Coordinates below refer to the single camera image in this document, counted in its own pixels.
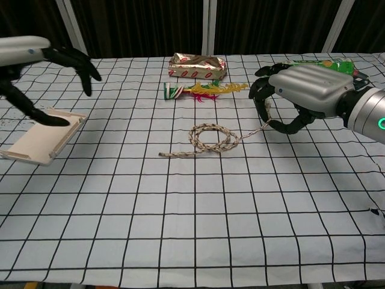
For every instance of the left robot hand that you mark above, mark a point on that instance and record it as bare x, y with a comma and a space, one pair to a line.
21, 49

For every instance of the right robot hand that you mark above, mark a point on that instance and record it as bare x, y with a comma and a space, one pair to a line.
312, 85

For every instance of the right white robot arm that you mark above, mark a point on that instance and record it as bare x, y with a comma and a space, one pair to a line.
367, 111

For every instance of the black ribbed partition panel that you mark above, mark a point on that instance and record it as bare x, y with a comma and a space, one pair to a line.
27, 18
270, 27
367, 27
138, 27

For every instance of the green plastic drink bottle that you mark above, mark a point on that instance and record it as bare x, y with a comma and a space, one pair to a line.
340, 64

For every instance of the dark red-printed booklet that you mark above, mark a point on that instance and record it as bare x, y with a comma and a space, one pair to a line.
361, 77

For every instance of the white plastic tray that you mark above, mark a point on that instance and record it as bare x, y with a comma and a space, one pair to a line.
36, 141

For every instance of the gold foil snack package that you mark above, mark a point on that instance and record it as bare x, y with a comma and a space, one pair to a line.
195, 67

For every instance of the white black-grid tablecloth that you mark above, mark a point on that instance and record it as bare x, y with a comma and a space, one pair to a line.
192, 210

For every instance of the grey metal partition post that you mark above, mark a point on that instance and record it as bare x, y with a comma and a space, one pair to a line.
72, 24
209, 27
337, 27

